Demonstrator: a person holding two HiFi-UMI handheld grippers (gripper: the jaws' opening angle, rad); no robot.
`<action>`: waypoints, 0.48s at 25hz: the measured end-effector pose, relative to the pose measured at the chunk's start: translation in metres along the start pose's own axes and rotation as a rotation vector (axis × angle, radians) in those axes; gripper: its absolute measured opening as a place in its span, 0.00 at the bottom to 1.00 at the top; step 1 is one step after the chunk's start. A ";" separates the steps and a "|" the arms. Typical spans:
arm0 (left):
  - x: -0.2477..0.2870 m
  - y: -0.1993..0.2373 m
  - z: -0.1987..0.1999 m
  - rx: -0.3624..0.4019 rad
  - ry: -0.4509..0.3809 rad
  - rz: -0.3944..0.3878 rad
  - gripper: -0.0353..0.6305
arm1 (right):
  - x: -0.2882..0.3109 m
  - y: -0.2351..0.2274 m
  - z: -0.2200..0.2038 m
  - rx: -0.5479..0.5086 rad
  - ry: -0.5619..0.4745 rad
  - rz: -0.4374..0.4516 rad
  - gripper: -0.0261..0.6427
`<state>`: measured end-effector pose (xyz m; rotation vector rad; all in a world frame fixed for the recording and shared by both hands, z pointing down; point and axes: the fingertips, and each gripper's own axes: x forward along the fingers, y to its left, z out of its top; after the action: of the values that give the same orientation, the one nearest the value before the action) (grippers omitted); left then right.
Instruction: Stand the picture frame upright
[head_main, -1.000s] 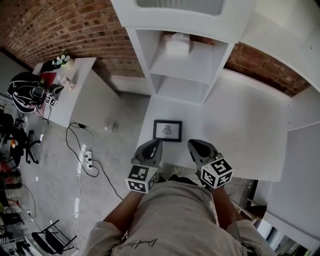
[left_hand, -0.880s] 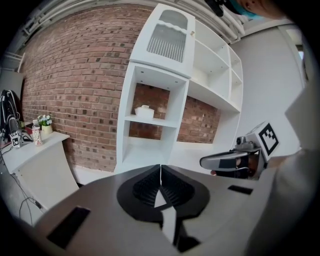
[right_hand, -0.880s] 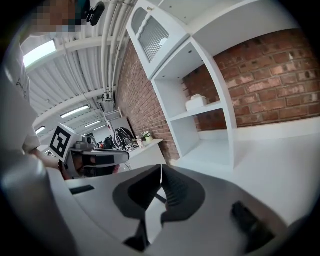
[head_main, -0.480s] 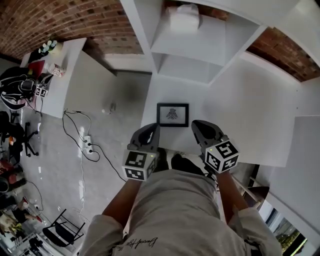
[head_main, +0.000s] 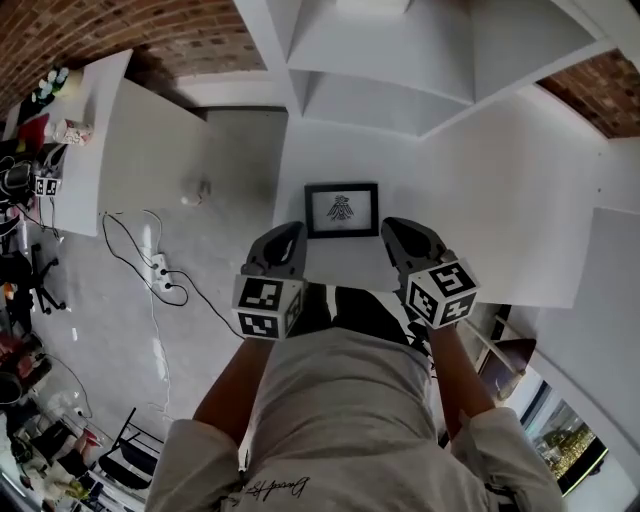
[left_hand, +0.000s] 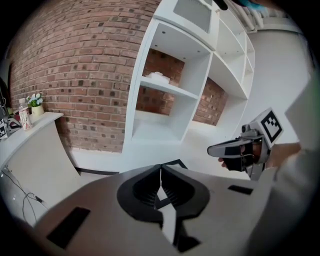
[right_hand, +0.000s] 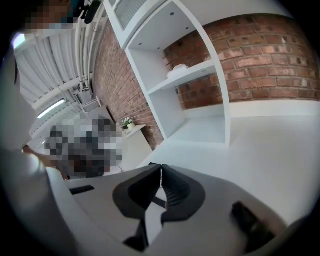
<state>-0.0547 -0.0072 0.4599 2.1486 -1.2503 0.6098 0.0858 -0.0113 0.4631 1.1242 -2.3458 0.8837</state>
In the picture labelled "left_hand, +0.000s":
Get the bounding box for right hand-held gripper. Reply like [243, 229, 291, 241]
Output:
[206, 107, 285, 181]

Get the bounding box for black cable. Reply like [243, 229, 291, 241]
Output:
[1, 169, 50, 225]

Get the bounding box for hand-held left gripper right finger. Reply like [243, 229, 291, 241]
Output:
[161, 163, 273, 256]

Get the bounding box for potted white flowers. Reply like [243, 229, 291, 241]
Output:
[26, 92, 45, 116]

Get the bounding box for pink label bottle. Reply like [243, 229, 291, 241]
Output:
[18, 98, 33, 132]

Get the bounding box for person's right hand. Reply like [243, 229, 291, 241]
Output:
[217, 142, 263, 170]

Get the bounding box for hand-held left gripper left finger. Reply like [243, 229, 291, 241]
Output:
[32, 163, 181, 256]

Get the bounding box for person's beige shirt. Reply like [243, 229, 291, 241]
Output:
[246, 72, 320, 256]

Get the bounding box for person's right forearm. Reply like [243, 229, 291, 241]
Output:
[264, 141, 302, 171]

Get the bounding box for white hutch shelf unit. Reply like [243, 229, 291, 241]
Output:
[122, 0, 256, 156]

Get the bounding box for white side table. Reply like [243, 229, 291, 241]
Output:
[0, 111, 82, 221]

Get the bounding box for white tissue box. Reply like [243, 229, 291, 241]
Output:
[144, 71, 172, 86]

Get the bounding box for teal cap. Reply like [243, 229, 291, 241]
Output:
[234, 0, 266, 13]

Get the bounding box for spare hand-held gripper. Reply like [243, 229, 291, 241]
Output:
[0, 117, 22, 141]

